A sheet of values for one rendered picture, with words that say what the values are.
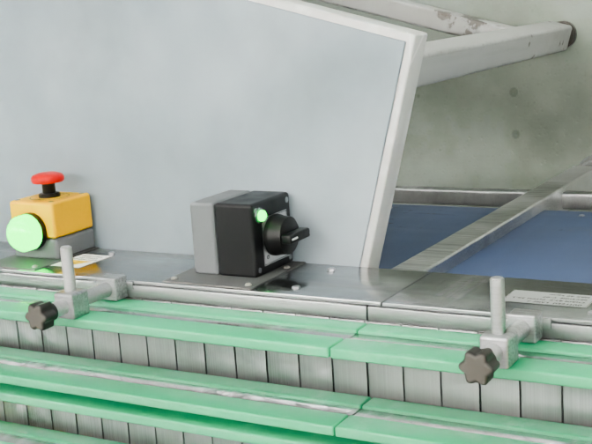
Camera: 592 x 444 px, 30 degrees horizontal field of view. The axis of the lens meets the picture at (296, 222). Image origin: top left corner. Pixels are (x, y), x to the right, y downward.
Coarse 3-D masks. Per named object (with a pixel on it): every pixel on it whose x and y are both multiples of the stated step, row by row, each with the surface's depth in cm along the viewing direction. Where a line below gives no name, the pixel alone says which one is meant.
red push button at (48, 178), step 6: (36, 174) 133; (42, 174) 133; (48, 174) 133; (54, 174) 133; (60, 174) 134; (36, 180) 132; (42, 180) 132; (48, 180) 132; (54, 180) 133; (60, 180) 133; (42, 186) 134; (48, 186) 134; (54, 186) 134; (42, 192) 134; (48, 192) 134; (54, 192) 134
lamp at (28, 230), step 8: (24, 216) 130; (32, 216) 131; (16, 224) 130; (24, 224) 129; (32, 224) 130; (40, 224) 131; (8, 232) 131; (16, 232) 130; (24, 232) 129; (32, 232) 130; (40, 232) 130; (16, 240) 130; (24, 240) 130; (32, 240) 130; (40, 240) 131; (16, 248) 131; (24, 248) 130; (32, 248) 131
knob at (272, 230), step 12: (276, 216) 118; (288, 216) 118; (264, 228) 117; (276, 228) 116; (288, 228) 117; (300, 228) 118; (264, 240) 117; (276, 240) 116; (288, 240) 116; (276, 252) 117; (288, 252) 118
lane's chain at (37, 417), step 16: (0, 416) 134; (16, 416) 132; (32, 416) 131; (48, 416) 130; (64, 416) 128; (80, 416) 127; (64, 432) 129; (80, 432) 128; (96, 432) 126; (112, 432) 125; (128, 432) 124; (144, 432) 123; (160, 432) 121; (176, 432) 120
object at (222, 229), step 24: (240, 192) 123; (264, 192) 122; (192, 216) 119; (216, 216) 117; (240, 216) 116; (216, 240) 118; (240, 240) 116; (216, 264) 119; (240, 264) 117; (264, 264) 118
